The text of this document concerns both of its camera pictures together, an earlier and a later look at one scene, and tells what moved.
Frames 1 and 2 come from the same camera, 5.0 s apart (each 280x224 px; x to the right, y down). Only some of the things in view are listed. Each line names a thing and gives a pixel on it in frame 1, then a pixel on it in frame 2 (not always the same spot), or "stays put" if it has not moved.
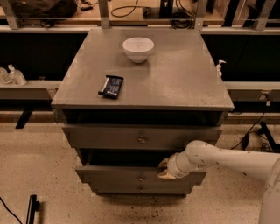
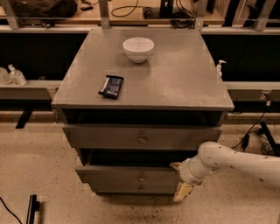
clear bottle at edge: x=4 y=76 stays put
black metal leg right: x=263 y=129 stays put
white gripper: x=172 y=166 -> x=185 y=173
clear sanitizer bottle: x=17 y=77 stays put
